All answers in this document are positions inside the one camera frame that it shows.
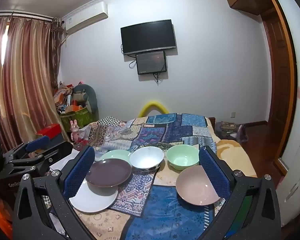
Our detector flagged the small black wall monitor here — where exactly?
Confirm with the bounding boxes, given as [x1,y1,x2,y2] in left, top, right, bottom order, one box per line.
[135,51,167,75]

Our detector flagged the white air conditioner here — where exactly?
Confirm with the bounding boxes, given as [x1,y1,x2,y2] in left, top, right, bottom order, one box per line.
[62,1,108,34]

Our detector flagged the white bowl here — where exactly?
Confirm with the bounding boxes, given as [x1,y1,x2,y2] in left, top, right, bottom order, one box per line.
[129,146,165,172]

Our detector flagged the grey cushion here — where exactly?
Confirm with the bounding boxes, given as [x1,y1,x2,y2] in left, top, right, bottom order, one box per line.
[74,84,99,119]

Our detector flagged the red box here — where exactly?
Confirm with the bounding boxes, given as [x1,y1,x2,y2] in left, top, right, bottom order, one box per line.
[36,124,61,138]

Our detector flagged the pile of colourful clutter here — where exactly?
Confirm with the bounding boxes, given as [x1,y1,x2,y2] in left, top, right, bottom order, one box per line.
[53,81,90,114]

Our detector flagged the black wall television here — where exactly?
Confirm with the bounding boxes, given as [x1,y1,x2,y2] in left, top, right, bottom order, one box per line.
[120,19,177,55]

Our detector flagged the light green plate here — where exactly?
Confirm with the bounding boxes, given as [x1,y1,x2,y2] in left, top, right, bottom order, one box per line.
[100,149,132,166]

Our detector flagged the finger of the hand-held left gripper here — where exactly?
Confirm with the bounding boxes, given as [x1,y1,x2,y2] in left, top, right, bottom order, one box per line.
[5,141,74,177]
[4,135,52,162]

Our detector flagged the pink plate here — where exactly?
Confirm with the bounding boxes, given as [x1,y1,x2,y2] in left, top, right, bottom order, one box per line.
[175,166,221,206]

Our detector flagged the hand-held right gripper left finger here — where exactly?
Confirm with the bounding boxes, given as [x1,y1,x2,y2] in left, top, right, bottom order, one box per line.
[12,145,97,240]

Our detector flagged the pink plush rabbit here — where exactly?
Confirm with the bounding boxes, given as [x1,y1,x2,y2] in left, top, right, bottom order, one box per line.
[70,120,82,143]

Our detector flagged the dark patterned bag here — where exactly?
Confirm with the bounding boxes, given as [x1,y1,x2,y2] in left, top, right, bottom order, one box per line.
[215,121,248,143]

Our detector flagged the green storage box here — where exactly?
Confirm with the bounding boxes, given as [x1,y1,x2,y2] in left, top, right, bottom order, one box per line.
[60,106,93,132]

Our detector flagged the light green bowl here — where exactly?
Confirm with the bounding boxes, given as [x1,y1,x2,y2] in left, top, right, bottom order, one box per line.
[166,144,200,170]

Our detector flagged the striped pink beige curtain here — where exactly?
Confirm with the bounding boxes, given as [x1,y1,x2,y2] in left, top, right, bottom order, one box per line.
[0,15,70,153]

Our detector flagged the brown plate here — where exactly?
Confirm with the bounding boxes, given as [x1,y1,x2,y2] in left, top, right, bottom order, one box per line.
[85,158,132,188]

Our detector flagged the white plate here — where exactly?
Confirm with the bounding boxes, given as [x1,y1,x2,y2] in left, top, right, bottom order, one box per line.
[69,179,119,213]

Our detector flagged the dark blue box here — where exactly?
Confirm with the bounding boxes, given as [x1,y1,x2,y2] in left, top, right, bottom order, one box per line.
[49,134,66,146]

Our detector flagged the blue patchwork blanket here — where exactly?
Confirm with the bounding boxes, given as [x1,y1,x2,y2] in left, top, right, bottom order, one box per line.
[50,112,240,240]

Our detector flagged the brown wooden door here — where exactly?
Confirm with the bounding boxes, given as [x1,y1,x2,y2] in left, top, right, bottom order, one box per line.
[261,7,298,175]

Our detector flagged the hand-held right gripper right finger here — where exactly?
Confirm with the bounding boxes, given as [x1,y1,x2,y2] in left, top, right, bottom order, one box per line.
[199,145,282,240]

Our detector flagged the orange printed cloth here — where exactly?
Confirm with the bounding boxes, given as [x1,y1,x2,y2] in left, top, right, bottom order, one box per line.
[0,195,14,238]

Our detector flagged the cream yellow blanket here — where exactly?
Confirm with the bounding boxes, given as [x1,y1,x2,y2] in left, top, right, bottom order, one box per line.
[206,117,258,178]

